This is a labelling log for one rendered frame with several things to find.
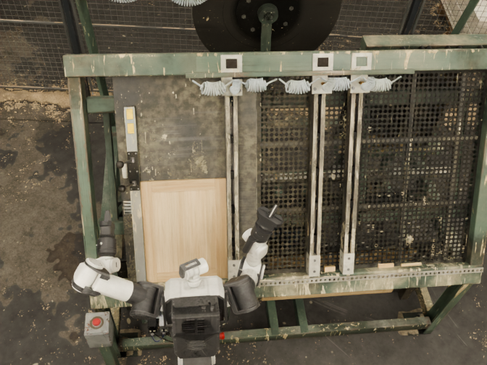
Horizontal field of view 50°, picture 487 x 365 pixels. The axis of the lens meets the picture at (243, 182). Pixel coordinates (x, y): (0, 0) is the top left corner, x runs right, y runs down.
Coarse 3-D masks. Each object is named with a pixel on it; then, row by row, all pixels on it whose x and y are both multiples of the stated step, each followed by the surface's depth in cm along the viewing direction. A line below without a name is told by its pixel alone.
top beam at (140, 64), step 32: (64, 64) 237; (96, 64) 238; (128, 64) 240; (160, 64) 242; (192, 64) 243; (256, 64) 247; (288, 64) 249; (384, 64) 254; (416, 64) 256; (448, 64) 258; (480, 64) 260
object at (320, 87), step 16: (320, 80) 252; (320, 96) 258; (320, 112) 261; (320, 128) 262; (320, 144) 264; (320, 160) 267; (320, 176) 269; (320, 192) 272; (320, 208) 274; (320, 224) 277; (320, 240) 279
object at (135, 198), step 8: (128, 120) 253; (136, 128) 258; (128, 136) 255; (136, 136) 256; (128, 144) 256; (136, 144) 257; (136, 192) 263; (136, 200) 265; (136, 208) 266; (136, 216) 267; (136, 224) 268; (136, 232) 269; (136, 240) 271; (136, 248) 272; (136, 256) 273; (144, 256) 274; (136, 264) 274; (144, 264) 275; (136, 272) 276; (144, 272) 276; (144, 280) 277
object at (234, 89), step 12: (240, 60) 245; (240, 84) 235; (228, 96) 252; (228, 108) 254; (228, 120) 255; (228, 132) 257; (228, 144) 259; (228, 156) 261; (228, 168) 262; (228, 180) 264; (228, 192) 266; (228, 204) 268; (228, 216) 269; (228, 228) 271; (228, 240) 273; (228, 252) 275; (228, 264) 277; (228, 276) 279
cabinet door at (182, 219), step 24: (144, 192) 266; (168, 192) 268; (192, 192) 269; (216, 192) 271; (144, 216) 270; (168, 216) 271; (192, 216) 273; (216, 216) 274; (144, 240) 273; (168, 240) 275; (192, 240) 277; (216, 240) 278; (168, 264) 279; (216, 264) 282
